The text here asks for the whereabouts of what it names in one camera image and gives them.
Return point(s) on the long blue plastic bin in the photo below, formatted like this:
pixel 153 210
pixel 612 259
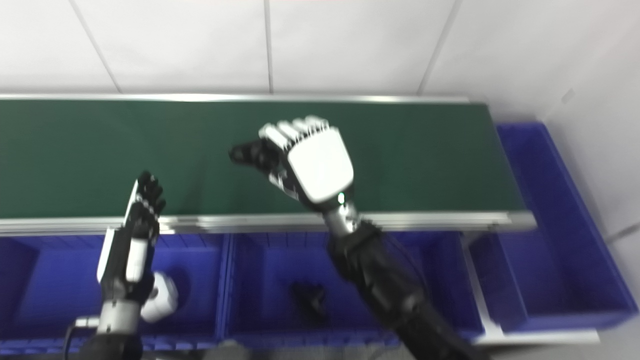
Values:
pixel 550 260

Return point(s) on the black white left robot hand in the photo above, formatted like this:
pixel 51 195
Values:
pixel 135 240

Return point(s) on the white plastic part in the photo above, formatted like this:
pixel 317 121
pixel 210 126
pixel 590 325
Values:
pixel 162 297

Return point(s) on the black T-shaped plastic part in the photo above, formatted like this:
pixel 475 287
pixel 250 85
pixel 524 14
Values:
pixel 310 300

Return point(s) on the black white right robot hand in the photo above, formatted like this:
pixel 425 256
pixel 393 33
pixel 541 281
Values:
pixel 320 165

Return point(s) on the black flanged plastic part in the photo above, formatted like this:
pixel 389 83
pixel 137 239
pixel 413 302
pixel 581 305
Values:
pixel 250 152

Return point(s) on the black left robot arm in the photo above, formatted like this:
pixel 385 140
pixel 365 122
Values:
pixel 117 330

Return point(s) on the wide blue plastic bin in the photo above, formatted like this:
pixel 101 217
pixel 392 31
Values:
pixel 55 290
pixel 260 290

